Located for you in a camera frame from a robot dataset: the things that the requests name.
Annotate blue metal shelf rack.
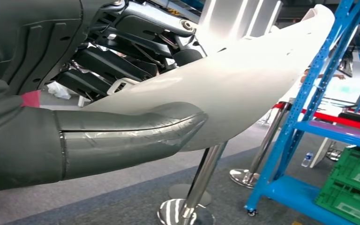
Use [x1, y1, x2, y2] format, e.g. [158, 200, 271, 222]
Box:
[244, 0, 360, 225]

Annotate crumpled white plastic bag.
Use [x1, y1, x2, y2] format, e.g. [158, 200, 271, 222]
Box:
[46, 81, 72, 100]

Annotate person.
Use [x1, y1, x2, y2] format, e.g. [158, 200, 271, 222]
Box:
[0, 90, 41, 217]

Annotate grey round floor base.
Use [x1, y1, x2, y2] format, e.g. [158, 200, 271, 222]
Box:
[168, 183, 212, 207]

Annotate plastic water bottle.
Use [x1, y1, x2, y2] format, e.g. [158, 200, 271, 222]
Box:
[301, 151, 314, 168]

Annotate white desk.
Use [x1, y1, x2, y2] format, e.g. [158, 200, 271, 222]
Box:
[309, 136, 333, 169]

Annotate red barrier belt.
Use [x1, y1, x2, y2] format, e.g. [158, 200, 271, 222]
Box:
[273, 102, 360, 126]

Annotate green plastic crate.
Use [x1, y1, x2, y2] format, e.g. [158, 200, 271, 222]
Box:
[330, 146, 360, 191]
[315, 178, 360, 225]

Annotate black round stool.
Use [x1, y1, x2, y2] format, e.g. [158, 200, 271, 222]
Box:
[325, 112, 360, 162]

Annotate chrome stanchion post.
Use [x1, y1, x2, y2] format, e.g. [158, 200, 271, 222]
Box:
[229, 102, 293, 189]
[157, 141, 229, 225]

